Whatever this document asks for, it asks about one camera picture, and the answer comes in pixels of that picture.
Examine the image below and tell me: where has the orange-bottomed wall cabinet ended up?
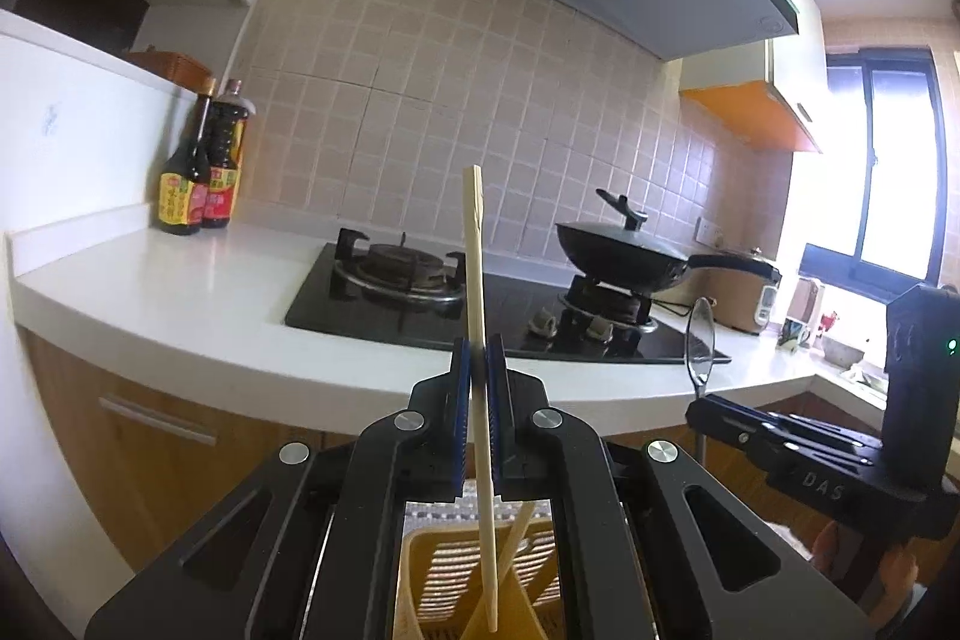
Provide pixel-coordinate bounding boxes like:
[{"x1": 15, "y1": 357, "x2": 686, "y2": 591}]
[{"x1": 678, "y1": 0, "x2": 830, "y2": 154}]

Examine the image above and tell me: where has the black gas stove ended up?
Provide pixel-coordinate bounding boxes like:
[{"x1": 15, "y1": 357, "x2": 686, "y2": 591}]
[{"x1": 284, "y1": 227, "x2": 733, "y2": 366}]

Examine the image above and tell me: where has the striped woven mat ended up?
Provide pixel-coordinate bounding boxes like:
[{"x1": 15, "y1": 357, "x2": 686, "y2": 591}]
[{"x1": 404, "y1": 479, "x2": 815, "y2": 563}]

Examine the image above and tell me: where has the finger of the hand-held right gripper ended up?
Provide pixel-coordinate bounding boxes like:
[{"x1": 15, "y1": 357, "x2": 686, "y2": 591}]
[
  {"x1": 685, "y1": 400, "x2": 875, "y2": 484},
  {"x1": 706, "y1": 394, "x2": 883, "y2": 458}
]

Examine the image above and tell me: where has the long silver drawer handle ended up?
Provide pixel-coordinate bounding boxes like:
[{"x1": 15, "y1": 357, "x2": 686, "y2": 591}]
[{"x1": 97, "y1": 393, "x2": 219, "y2": 447}]

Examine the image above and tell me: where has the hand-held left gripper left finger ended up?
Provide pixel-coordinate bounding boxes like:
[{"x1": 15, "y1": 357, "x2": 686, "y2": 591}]
[{"x1": 82, "y1": 338, "x2": 473, "y2": 640}]

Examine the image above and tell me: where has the slim-necked soy sauce bottle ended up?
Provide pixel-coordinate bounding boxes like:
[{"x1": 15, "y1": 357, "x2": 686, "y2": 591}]
[{"x1": 158, "y1": 77, "x2": 212, "y2": 237}]

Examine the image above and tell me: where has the large dark sauce bottle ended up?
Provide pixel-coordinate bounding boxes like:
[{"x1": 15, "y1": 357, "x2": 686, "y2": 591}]
[{"x1": 199, "y1": 79, "x2": 253, "y2": 229}]

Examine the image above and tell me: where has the black wok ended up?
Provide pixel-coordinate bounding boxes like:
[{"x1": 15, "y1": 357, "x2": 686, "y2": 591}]
[{"x1": 555, "y1": 220, "x2": 782, "y2": 298}]

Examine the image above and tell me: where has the person's right hand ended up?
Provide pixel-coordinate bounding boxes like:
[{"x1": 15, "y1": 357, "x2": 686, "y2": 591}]
[{"x1": 813, "y1": 519, "x2": 920, "y2": 627}]

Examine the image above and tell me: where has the grey bowl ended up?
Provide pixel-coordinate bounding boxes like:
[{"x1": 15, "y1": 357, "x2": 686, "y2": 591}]
[{"x1": 823, "y1": 338, "x2": 869, "y2": 365}]

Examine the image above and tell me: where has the beige rice cooker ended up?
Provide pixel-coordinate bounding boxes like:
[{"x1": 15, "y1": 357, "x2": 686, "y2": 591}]
[{"x1": 703, "y1": 245, "x2": 782, "y2": 336}]

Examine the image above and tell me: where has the white kettle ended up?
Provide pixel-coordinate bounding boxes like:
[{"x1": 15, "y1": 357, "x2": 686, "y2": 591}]
[{"x1": 787, "y1": 276, "x2": 827, "y2": 341}]

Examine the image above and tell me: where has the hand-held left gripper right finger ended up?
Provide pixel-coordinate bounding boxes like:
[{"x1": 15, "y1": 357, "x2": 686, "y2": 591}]
[{"x1": 486, "y1": 335, "x2": 877, "y2": 640}]

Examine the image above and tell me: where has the black wok lid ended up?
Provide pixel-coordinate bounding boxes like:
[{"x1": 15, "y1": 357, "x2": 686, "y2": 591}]
[{"x1": 559, "y1": 188, "x2": 687, "y2": 251}]

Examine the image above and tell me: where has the wooden chopstick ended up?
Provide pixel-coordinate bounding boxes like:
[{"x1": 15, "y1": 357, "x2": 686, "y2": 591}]
[
  {"x1": 457, "y1": 499, "x2": 539, "y2": 640},
  {"x1": 463, "y1": 164, "x2": 502, "y2": 633}
]

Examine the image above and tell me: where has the dark-framed window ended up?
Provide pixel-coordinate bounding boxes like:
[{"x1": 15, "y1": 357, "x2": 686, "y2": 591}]
[{"x1": 798, "y1": 47, "x2": 960, "y2": 305}]

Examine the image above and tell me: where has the black power cord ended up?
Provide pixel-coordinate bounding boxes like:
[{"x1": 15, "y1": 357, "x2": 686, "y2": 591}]
[{"x1": 650, "y1": 300, "x2": 714, "y2": 321}]

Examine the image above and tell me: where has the yellow plastic utensil basket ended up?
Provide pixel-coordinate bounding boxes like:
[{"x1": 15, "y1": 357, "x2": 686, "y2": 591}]
[{"x1": 395, "y1": 520, "x2": 572, "y2": 640}]

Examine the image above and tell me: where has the metal spoon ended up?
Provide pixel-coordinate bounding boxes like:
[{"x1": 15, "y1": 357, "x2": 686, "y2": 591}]
[{"x1": 685, "y1": 297, "x2": 715, "y2": 465}]

